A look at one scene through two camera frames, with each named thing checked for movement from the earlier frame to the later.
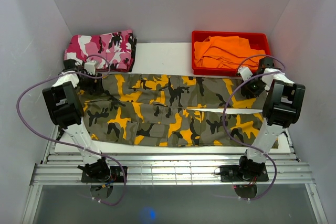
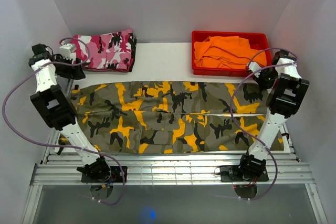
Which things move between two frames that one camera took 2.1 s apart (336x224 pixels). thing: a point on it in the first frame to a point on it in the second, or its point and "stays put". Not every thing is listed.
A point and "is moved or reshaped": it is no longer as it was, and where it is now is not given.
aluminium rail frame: x=64 y=169 stays put
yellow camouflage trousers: x=169 y=110 is moved or reshaped
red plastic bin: x=256 y=41 stays put
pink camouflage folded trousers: x=112 y=51 stays put
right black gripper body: x=255 y=87 to x=267 y=77
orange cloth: x=224 y=52 stays put
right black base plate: x=232 y=173 stays put
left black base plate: x=117 y=176 stays put
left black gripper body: x=87 y=84 to x=66 y=71
